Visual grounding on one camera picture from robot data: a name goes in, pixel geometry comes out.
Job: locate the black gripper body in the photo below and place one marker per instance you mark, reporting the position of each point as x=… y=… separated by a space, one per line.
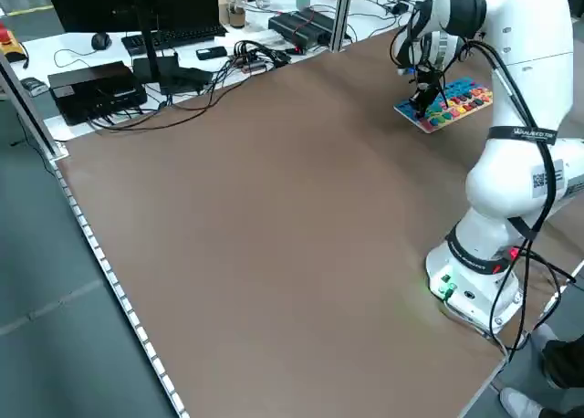
x=428 y=77

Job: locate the black handheld phone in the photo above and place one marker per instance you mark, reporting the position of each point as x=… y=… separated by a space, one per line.
x=211 y=53

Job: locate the aluminium frame post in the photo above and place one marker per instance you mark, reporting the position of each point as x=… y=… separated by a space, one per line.
x=340 y=16

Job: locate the red emergency stop button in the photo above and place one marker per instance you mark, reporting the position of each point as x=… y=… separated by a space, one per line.
x=5 y=37

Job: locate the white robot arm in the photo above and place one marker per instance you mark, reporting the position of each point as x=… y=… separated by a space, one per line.
x=529 y=25

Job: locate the black power adapter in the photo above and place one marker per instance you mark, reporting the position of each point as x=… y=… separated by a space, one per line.
x=403 y=8

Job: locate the black power supply box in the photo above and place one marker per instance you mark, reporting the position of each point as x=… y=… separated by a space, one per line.
x=301 y=28

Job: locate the brown cup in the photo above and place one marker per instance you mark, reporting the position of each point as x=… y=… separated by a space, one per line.
x=236 y=18

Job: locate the black computer box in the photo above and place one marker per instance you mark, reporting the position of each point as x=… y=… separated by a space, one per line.
x=96 y=91

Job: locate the person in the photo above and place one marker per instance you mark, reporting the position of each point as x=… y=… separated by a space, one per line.
x=566 y=363

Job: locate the colourful wooden toy board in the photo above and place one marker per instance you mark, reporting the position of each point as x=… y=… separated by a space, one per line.
x=465 y=99

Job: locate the black computer monitor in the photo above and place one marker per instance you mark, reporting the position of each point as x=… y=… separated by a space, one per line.
x=114 y=3

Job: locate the black keyboard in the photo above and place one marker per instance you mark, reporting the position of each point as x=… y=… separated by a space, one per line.
x=182 y=35

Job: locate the small grey device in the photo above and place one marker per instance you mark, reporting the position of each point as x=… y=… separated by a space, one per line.
x=35 y=86

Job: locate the black computer mouse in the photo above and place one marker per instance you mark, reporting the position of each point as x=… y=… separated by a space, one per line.
x=101 y=40

